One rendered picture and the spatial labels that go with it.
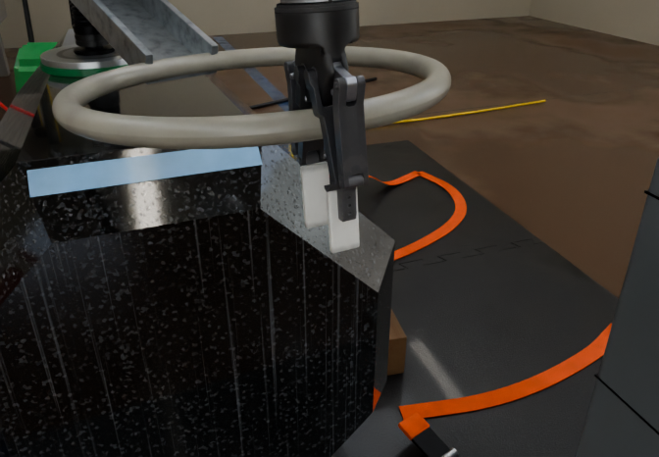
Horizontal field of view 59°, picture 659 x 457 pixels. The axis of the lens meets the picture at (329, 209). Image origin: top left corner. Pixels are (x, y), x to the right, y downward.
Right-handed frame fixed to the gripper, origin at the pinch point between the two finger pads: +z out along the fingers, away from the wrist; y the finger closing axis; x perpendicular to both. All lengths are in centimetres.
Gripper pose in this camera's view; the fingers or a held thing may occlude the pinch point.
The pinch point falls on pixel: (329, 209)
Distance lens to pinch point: 59.2
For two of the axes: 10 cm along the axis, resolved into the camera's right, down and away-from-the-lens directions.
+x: -9.1, 2.1, -3.5
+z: 0.6, 9.2, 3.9
